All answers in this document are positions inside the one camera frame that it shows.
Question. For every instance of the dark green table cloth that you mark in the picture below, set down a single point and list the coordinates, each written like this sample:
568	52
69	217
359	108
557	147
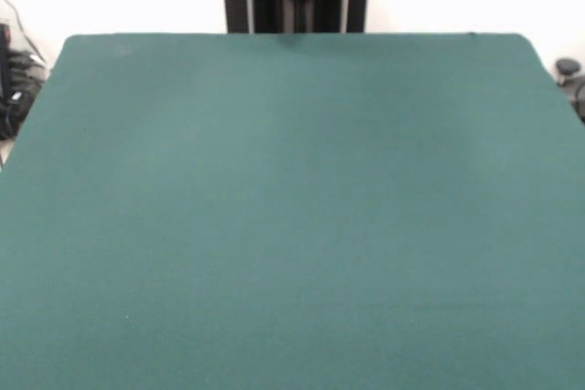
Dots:
320	225

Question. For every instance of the black chair base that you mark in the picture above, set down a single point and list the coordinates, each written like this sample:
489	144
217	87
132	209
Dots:
27	75

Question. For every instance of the grey chair base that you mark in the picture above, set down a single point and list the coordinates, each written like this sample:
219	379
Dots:
569	68

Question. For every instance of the black equipment box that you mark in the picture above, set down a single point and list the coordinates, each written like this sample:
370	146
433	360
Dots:
3	61

